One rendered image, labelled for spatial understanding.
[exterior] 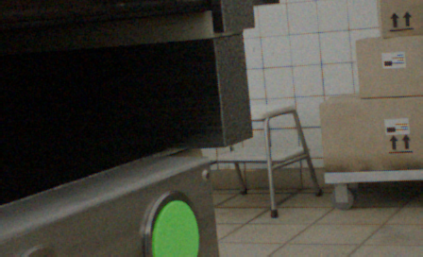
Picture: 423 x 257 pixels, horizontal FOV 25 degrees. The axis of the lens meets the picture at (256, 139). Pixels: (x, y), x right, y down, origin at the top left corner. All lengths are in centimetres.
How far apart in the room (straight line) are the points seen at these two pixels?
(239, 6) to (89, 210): 13
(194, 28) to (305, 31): 410
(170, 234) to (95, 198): 4
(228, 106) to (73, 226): 12
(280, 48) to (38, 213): 425
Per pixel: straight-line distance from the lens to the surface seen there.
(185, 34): 41
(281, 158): 418
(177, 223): 37
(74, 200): 34
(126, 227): 35
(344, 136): 398
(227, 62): 42
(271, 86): 460
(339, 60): 446
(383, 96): 402
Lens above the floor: 90
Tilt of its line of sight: 8 degrees down
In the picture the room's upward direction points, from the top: 6 degrees counter-clockwise
